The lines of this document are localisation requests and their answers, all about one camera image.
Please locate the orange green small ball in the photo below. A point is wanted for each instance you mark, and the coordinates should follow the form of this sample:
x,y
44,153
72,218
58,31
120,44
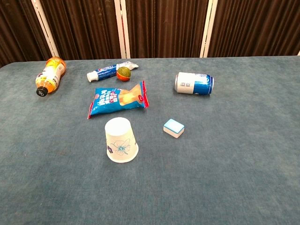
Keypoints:
x,y
123,74

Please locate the blue white rectangular block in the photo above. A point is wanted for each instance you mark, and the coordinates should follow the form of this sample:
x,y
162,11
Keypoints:
x,y
174,127

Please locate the blue potato chips bag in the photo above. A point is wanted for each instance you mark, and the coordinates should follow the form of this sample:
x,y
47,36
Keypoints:
x,y
112,100

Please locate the dark brown pleated curtain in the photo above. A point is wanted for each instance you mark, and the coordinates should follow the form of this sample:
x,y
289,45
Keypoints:
x,y
82,28
16,28
257,28
164,28

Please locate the white frame post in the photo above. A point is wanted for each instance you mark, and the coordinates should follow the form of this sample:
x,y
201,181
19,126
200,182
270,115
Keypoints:
x,y
44,28
122,30
208,30

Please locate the white round object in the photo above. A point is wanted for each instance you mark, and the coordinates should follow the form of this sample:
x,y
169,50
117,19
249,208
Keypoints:
x,y
120,140

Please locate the blue white toothpaste tube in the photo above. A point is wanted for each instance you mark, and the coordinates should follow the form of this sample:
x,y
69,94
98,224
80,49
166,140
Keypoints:
x,y
103,72

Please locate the orange drink plastic bottle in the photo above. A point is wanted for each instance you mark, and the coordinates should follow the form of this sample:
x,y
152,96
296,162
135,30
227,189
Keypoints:
x,y
50,75

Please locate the blue white drink can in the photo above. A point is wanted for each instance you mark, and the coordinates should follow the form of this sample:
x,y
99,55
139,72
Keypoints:
x,y
192,83

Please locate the teal cloth-covered table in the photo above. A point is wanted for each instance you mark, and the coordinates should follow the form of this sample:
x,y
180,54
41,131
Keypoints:
x,y
211,175

